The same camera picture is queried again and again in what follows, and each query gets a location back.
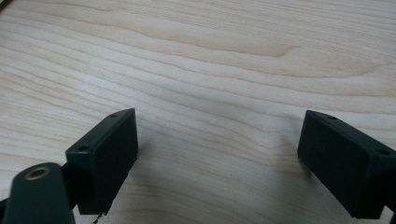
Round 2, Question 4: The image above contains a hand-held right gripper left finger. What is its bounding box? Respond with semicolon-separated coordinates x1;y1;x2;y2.
64;107;139;217

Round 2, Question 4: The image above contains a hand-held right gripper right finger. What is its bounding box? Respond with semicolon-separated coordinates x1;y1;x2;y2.
296;109;396;220

